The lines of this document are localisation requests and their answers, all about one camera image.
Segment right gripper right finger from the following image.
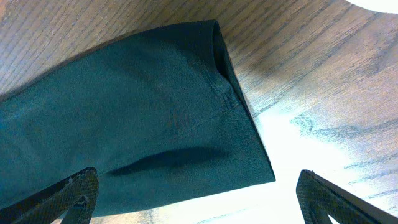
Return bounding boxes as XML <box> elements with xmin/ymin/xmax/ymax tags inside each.
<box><xmin>296</xmin><ymin>170</ymin><xmax>397</xmax><ymax>224</ymax></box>

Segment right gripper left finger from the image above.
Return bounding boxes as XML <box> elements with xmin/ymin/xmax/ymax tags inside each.
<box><xmin>1</xmin><ymin>167</ymin><xmax>99</xmax><ymax>224</ymax></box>

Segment black leggings with red waistband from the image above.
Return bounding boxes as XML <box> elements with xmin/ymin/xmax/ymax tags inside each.
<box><xmin>1</xmin><ymin>20</ymin><xmax>275</xmax><ymax>216</ymax></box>

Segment white fern print garment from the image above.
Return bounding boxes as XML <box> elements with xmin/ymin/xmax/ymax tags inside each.
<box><xmin>347</xmin><ymin>0</ymin><xmax>398</xmax><ymax>14</ymax></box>

